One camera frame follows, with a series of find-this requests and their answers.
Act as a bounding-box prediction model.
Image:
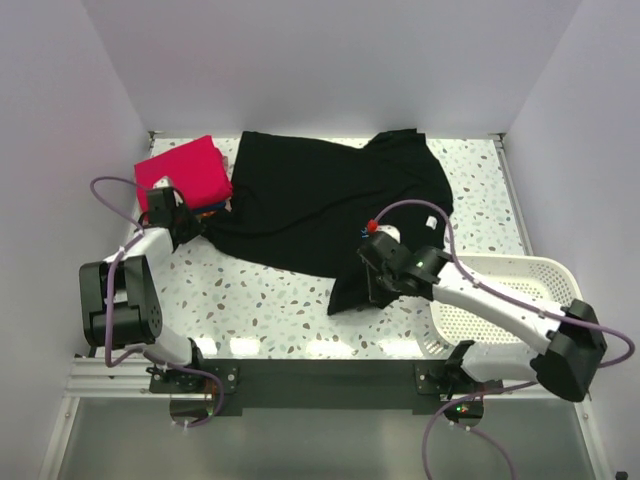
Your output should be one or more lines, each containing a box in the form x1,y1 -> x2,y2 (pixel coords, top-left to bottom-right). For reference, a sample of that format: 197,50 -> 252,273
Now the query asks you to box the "folded pink t shirt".
134,135 -> 233,212

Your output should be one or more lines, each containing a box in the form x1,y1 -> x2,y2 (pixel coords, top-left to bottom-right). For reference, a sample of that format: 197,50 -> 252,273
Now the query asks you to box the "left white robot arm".
79,186 -> 207,392

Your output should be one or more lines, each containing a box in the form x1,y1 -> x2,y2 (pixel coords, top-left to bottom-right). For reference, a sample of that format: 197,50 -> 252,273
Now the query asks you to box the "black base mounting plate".
146,359 -> 502,416

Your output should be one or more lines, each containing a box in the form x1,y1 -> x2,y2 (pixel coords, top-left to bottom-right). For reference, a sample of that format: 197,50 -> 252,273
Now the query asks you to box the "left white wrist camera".
152,176 -> 173,189

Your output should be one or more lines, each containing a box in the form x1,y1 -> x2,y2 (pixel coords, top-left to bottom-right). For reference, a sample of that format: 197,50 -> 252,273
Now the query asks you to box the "black t shirt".
202,129 -> 454,315

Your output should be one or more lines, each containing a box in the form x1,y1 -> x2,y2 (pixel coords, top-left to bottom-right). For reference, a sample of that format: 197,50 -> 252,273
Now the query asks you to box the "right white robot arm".
358,232 -> 607,403

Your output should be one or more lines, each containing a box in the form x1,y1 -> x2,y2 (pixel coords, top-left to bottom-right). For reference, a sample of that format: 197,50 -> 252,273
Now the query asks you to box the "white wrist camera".
366,219 -> 401,243
152,176 -> 173,189

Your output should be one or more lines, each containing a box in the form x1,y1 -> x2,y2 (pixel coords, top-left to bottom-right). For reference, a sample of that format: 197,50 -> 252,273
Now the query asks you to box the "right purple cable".
422,199 -> 636,480

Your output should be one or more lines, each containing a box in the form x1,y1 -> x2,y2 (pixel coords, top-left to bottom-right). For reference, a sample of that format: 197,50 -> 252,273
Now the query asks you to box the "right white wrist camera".
366,219 -> 401,243

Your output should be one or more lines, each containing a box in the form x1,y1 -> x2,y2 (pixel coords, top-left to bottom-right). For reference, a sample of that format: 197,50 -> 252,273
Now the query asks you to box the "white perforated plastic basket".
431,254 -> 582,353

